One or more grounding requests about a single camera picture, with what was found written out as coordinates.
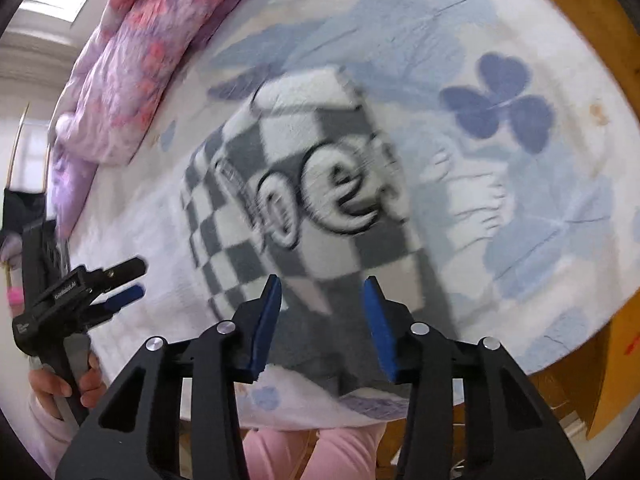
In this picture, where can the dark hooded jacket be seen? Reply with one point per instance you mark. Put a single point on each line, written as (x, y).
(20, 205)

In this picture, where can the wooden bed headboard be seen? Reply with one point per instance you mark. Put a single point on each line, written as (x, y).
(590, 5)

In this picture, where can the purple floral quilt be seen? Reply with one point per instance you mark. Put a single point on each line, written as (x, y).
(140, 60)

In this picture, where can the person's left forearm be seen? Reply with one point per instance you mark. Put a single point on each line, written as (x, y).
(47, 440)

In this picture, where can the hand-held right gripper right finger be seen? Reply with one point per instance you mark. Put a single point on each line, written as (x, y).
(380, 330)

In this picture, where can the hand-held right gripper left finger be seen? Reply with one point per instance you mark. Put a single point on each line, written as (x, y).
(265, 320)

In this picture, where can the wooden bar clothes rack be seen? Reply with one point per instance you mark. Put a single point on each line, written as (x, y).
(17, 145)

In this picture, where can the person's pink pants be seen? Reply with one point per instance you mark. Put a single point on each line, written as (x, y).
(340, 450)

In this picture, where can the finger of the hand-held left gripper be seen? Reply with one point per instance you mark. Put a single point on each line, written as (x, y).
(125, 270)
(127, 294)

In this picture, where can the floral printed bed sheet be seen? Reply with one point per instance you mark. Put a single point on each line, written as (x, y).
(500, 185)

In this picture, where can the person's left hand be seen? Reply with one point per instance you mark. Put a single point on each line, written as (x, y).
(47, 385)

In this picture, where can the grey white checkered cardigan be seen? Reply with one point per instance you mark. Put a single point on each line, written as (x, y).
(300, 100)

